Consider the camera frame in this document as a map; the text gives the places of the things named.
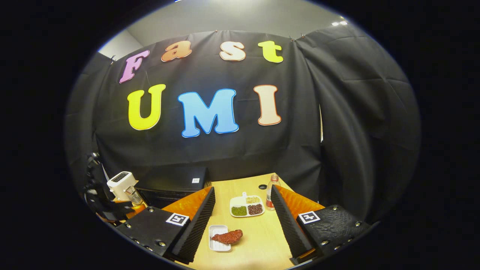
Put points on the red meat steak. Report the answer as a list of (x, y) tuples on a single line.
[(228, 237)]

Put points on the black electric oven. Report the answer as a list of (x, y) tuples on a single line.
[(168, 182)]

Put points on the clear plastic bottle red label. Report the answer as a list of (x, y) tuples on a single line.
[(272, 187)]

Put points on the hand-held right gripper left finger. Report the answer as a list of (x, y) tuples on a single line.
[(198, 225)]

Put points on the white toaster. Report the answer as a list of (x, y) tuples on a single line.
[(119, 183)]

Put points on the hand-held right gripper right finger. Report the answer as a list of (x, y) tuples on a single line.
[(287, 225)]

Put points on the small white rectangular tray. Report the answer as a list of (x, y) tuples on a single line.
[(217, 245)]

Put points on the black backdrop cloth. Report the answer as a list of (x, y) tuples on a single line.
[(232, 146)]

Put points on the small ceiling light panel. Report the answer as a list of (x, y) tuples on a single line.
[(339, 23)]

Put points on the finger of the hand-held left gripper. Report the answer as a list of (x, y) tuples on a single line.
[(133, 210)]

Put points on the clear ribbed glass container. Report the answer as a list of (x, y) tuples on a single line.
[(134, 195)]

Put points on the white divided bean plate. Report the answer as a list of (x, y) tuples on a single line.
[(247, 206)]

